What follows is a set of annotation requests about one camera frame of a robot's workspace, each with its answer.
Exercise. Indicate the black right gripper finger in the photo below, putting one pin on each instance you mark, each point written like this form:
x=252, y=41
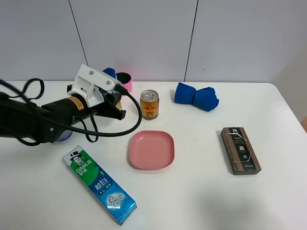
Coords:
x=109, y=108

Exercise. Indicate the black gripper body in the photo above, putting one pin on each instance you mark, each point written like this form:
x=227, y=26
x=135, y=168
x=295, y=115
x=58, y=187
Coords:
x=82, y=110

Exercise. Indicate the white shampoo bottle blue cap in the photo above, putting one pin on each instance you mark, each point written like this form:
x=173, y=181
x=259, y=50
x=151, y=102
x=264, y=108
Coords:
x=111, y=72

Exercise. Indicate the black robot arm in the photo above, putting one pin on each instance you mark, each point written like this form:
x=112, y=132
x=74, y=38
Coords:
x=17, y=120

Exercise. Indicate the pink toy saucepan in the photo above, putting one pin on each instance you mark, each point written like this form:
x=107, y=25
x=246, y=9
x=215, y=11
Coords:
x=125, y=79

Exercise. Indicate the gold energy drink can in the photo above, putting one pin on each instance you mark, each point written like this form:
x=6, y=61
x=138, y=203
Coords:
x=149, y=103

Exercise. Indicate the purple lidded round container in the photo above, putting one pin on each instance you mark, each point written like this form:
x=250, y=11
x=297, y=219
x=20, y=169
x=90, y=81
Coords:
x=65, y=135

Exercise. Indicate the pink square plate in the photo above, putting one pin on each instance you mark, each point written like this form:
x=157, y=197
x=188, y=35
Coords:
x=151, y=150

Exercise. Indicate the blue rolled towel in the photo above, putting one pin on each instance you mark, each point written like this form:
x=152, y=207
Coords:
x=204, y=99

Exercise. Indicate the Darlie toothpaste box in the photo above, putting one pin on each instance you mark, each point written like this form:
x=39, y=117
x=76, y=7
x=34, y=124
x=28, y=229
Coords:
x=117, y=202

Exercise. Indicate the brown coffee capsule box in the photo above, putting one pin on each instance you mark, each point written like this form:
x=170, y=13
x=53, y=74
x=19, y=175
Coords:
x=239, y=150

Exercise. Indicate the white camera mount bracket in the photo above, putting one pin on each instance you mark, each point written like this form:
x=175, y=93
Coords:
x=88, y=82

